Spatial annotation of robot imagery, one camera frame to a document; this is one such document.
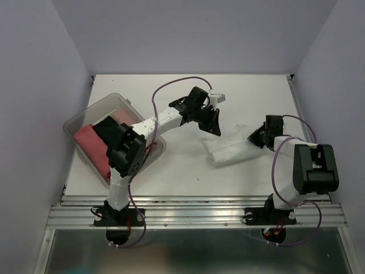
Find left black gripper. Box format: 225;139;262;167
193;107;221;137

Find white printed t-shirt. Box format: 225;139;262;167
200;124;263;168

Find clear plastic storage bin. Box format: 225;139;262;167
63;92;168;189

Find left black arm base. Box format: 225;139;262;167
90;206;145;228

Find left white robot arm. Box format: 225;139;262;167
102;87;226;225

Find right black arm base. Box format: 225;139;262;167
242;194;297;226

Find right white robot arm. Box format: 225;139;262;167
243;115;339;225

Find rolled pink printed t-shirt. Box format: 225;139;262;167
110;108;140;126

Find rolled black t-shirt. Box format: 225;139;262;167
92;116;118;146

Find rolled red t-shirt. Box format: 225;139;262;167
73;124;111;179

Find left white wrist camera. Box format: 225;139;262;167
209;93;226;105

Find aluminium mounting rail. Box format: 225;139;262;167
46;196;347;229

